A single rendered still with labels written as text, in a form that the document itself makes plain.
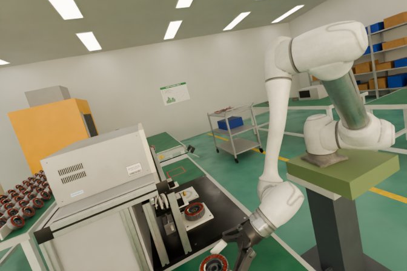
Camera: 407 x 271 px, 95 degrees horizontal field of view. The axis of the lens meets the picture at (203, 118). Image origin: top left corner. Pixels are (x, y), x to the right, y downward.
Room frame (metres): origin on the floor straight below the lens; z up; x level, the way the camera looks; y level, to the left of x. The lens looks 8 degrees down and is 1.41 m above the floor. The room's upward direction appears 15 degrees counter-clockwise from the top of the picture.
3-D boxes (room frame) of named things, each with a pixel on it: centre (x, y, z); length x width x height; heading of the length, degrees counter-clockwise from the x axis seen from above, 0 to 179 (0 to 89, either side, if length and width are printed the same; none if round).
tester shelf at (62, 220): (0.95, 0.52, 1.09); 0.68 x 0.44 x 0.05; 18
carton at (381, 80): (5.12, -5.05, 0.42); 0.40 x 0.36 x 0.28; 108
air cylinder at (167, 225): (0.89, 0.31, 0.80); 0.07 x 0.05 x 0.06; 18
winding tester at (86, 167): (0.96, 0.52, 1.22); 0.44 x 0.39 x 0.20; 18
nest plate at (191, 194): (1.17, 0.25, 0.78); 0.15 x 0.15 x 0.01; 18
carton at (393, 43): (4.71, -5.18, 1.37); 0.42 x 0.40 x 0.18; 19
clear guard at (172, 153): (1.24, 0.28, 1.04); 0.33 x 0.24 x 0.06; 108
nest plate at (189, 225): (0.94, 0.17, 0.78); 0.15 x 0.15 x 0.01; 18
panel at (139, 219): (0.97, 0.45, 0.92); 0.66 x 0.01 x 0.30; 18
